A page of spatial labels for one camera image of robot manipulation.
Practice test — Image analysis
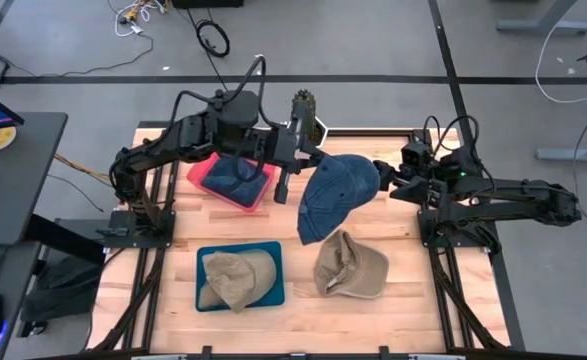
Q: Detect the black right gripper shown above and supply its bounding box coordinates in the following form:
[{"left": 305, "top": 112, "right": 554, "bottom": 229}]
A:
[{"left": 371, "top": 159, "right": 450, "bottom": 207}]

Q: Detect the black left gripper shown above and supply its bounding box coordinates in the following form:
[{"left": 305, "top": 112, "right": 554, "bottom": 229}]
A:
[{"left": 266, "top": 123, "right": 328, "bottom": 205}]

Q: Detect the blue denim baseball cap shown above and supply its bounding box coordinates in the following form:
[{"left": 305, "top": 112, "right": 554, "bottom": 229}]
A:
[
  {"left": 296, "top": 153, "right": 382, "bottom": 246},
  {"left": 200, "top": 155, "right": 270, "bottom": 209}
]

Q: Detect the red plastic bin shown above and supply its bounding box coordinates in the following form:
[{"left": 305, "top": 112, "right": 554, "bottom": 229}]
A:
[{"left": 186, "top": 151, "right": 279, "bottom": 213}]

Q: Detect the blue plastic bin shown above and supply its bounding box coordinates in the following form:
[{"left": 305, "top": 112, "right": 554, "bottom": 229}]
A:
[{"left": 195, "top": 240, "right": 286, "bottom": 313}]

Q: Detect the green cactus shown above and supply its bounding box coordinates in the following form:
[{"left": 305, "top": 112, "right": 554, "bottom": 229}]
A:
[{"left": 292, "top": 88, "right": 323, "bottom": 144}]

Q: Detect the grey desk foot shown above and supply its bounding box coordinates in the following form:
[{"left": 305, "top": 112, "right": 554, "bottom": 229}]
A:
[
  {"left": 535, "top": 135, "right": 587, "bottom": 165},
  {"left": 495, "top": 0, "right": 587, "bottom": 37}
]

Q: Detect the black box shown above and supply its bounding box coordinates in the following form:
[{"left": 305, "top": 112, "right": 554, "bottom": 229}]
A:
[{"left": 171, "top": 0, "right": 245, "bottom": 10}]

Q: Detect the black desk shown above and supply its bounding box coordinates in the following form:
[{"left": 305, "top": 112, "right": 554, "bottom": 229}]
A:
[{"left": 0, "top": 112, "right": 69, "bottom": 360}]

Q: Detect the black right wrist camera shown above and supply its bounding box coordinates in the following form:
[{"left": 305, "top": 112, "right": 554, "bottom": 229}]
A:
[{"left": 401, "top": 141, "right": 430, "bottom": 169}]

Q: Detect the black aluminium table frame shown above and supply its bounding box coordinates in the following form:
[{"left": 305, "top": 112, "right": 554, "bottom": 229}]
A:
[{"left": 86, "top": 119, "right": 527, "bottom": 360}]

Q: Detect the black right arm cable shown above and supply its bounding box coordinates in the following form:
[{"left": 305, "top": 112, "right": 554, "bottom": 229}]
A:
[{"left": 421, "top": 113, "right": 498, "bottom": 201}]

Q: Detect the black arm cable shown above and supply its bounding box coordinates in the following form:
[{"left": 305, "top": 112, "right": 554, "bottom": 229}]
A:
[
  {"left": 165, "top": 54, "right": 287, "bottom": 131},
  {"left": 421, "top": 113, "right": 498, "bottom": 201}
]

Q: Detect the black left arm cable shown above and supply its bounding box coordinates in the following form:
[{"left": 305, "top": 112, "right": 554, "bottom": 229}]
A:
[{"left": 165, "top": 54, "right": 287, "bottom": 131}]

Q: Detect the long black floor cable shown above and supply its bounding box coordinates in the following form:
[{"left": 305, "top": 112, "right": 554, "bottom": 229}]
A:
[{"left": 185, "top": 7, "right": 232, "bottom": 94}]

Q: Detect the black coiled cable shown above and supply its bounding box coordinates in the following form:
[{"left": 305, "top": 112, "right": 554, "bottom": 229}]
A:
[{"left": 195, "top": 18, "right": 232, "bottom": 59}]

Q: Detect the white floor cable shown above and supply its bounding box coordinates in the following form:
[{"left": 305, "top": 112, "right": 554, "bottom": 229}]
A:
[{"left": 535, "top": 19, "right": 587, "bottom": 105}]

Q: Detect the white cable bundle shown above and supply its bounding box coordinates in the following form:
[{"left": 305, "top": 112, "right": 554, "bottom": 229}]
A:
[{"left": 112, "top": 0, "right": 168, "bottom": 39}]

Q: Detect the yellow wire bundle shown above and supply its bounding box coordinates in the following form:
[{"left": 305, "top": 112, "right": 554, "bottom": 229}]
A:
[{"left": 52, "top": 152, "right": 117, "bottom": 186}]

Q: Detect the thin black floor cable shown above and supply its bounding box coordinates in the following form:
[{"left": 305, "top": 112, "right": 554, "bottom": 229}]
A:
[{"left": 0, "top": 19, "right": 155, "bottom": 94}]

